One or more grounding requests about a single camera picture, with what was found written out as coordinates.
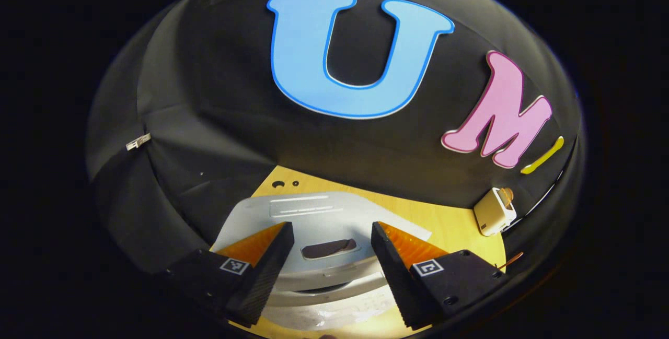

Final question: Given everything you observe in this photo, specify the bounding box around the silver cloth clip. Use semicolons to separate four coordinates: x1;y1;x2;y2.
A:
126;133;152;151

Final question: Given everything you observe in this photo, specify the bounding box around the white rice cooker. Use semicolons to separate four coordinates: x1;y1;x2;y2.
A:
212;191;433;332

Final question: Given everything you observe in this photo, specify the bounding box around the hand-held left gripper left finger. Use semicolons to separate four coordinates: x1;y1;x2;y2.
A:
165;221;296;328

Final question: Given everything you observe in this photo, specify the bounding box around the black backdrop cloth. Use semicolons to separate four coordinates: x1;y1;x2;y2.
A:
86;0;586;287

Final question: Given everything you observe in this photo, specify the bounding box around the brown wooden spoon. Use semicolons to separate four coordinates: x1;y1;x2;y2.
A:
497;252;524;270

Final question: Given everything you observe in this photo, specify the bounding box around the white toaster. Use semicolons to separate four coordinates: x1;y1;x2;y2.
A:
474;188;518;237

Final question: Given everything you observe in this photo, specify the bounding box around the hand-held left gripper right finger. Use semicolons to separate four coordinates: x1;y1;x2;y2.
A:
371;221;507;331

